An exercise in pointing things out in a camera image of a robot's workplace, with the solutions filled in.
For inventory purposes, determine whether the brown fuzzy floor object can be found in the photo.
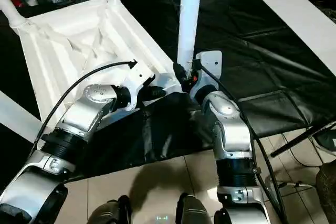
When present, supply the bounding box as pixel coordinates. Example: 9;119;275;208
316;163;336;224

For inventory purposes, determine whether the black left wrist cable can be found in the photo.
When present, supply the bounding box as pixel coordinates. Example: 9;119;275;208
31;60;139;154

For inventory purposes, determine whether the white plastic table top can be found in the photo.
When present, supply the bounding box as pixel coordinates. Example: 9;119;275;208
15;0;184;143

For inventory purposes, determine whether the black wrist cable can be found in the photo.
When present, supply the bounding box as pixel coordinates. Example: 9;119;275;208
195;60;289;224
31;60;139;154

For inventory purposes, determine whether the silver metal floor frame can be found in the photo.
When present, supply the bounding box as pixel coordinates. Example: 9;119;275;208
265;175;317;192

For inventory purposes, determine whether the white flat board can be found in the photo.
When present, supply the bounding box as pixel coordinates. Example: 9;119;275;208
246;0;336;77

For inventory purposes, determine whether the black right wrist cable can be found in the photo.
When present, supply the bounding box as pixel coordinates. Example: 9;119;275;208
195;60;289;224

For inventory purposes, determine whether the black padded work mat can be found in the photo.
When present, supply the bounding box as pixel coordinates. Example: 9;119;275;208
0;0;336;183

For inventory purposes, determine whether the black metal stand foot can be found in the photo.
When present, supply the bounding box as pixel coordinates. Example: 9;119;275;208
270;125;336;158

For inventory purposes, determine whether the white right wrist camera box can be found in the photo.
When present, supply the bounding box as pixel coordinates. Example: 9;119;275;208
189;50;223;101

